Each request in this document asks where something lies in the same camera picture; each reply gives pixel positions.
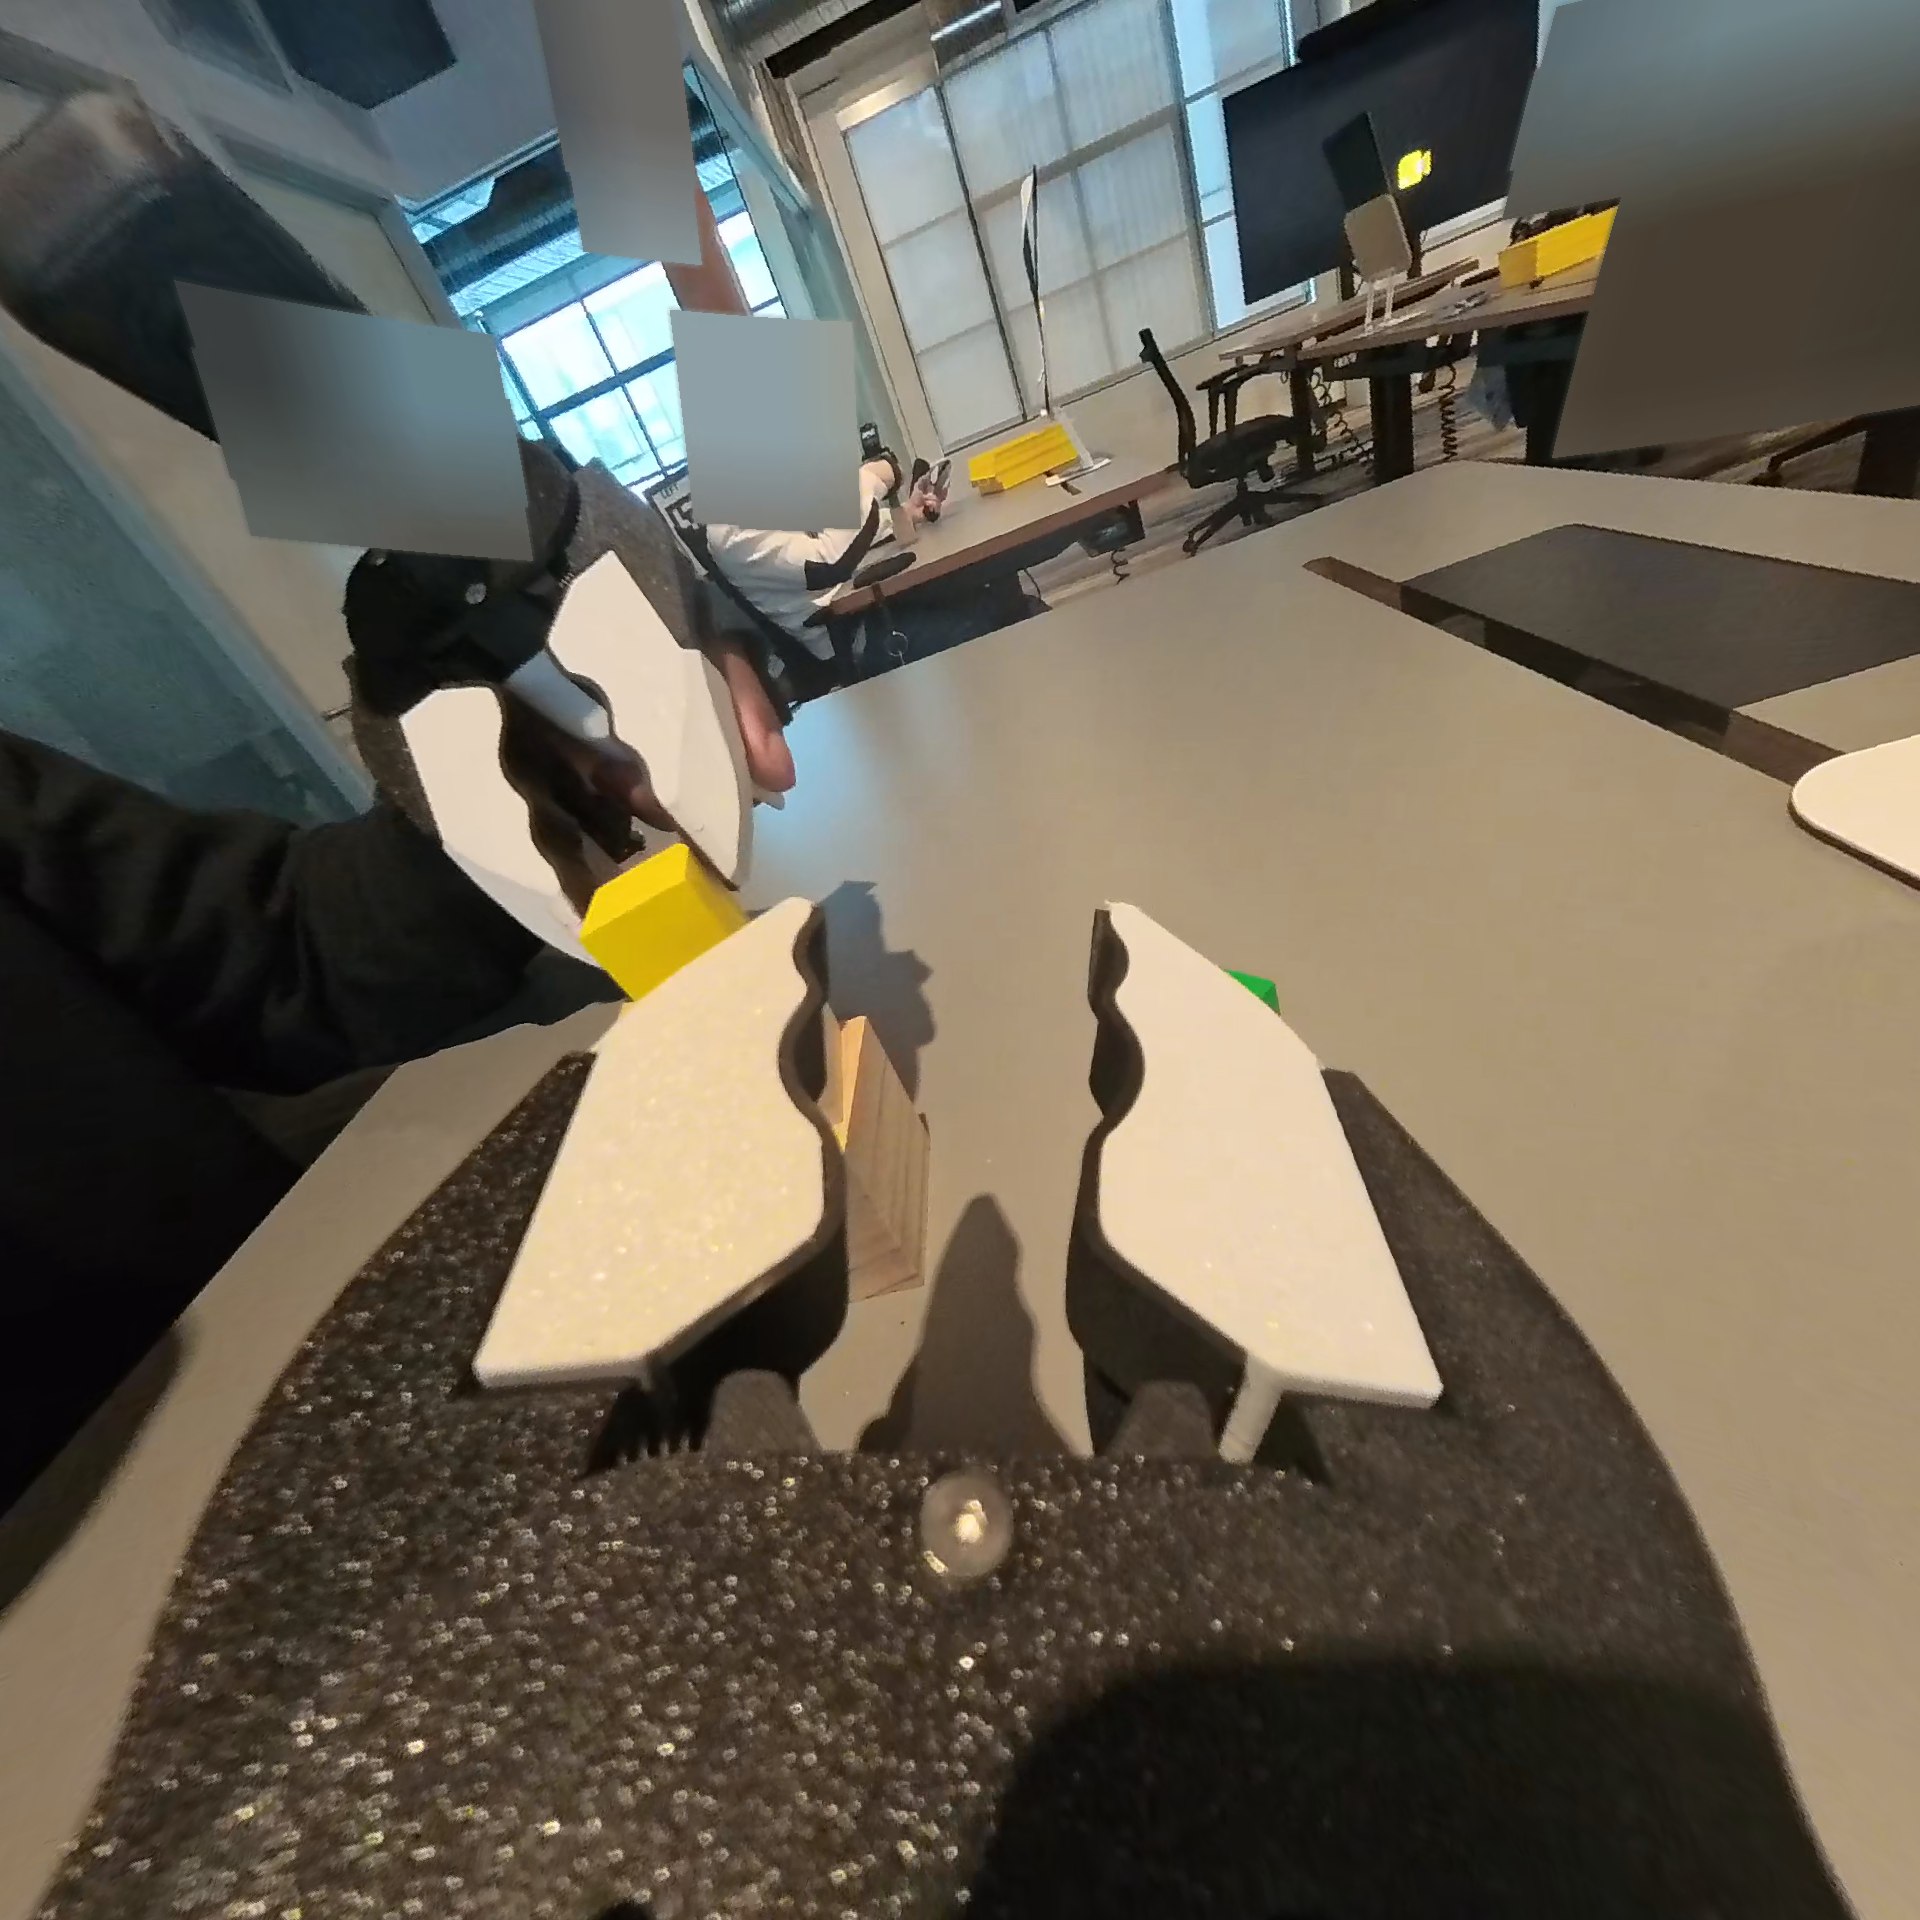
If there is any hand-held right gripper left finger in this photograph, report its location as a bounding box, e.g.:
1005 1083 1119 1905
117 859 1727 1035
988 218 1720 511
471 896 846 1395

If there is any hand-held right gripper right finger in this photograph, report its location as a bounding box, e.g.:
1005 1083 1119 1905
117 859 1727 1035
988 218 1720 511
1068 901 1447 1465

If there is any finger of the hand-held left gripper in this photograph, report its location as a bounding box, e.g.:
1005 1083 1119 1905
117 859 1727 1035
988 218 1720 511
503 546 752 890
398 682 600 964

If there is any natural wooden cube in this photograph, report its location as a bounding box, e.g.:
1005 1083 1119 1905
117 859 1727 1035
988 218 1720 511
815 1012 934 1300

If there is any yellow wooden cube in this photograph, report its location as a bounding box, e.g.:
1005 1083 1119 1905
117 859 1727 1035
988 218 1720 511
581 843 750 1004

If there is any person's left forearm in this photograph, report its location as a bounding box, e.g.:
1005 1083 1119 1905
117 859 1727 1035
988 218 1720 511
0 728 619 1104

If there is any person's left hand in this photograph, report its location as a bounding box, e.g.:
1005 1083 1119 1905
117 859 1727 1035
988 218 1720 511
509 639 799 888

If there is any brown-top desk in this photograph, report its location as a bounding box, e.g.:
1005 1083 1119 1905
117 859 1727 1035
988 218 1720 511
815 469 1186 625

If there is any yellow plastic bin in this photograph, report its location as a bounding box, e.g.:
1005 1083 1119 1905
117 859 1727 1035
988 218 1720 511
1498 205 1623 291
967 424 1086 495

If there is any large frosted window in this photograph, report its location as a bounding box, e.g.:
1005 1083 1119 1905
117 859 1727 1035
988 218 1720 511
838 0 1247 453

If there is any person's torso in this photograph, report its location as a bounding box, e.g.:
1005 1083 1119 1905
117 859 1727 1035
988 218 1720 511
0 1035 319 1517

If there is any black office chair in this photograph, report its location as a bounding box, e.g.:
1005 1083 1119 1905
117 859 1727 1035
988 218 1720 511
1135 327 1327 561

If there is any black desk mat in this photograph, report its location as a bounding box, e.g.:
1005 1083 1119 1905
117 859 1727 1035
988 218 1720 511
1304 522 1920 783

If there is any white rounded board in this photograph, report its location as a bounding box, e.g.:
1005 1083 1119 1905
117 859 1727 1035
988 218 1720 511
1788 738 1920 890

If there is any long office desk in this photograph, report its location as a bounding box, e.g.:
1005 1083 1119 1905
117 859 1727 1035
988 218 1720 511
1218 257 1600 483

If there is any large black monitor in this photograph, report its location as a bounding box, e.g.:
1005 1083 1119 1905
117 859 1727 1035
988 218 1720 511
1223 0 1546 307

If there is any beige device on stand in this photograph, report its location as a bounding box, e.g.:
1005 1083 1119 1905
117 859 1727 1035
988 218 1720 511
1318 112 1427 332

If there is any metal ceiling duct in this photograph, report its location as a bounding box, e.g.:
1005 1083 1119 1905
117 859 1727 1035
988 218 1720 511
704 0 962 68

